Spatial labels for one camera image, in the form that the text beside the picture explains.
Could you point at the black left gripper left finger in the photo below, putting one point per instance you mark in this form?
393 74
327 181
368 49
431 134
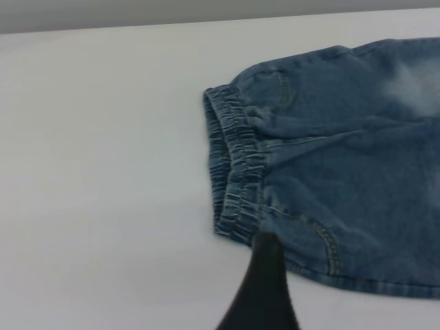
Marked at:
251 292

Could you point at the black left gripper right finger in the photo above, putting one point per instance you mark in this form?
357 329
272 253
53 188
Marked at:
278 295

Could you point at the blue denim shorts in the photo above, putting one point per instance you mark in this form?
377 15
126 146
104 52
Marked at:
343 172

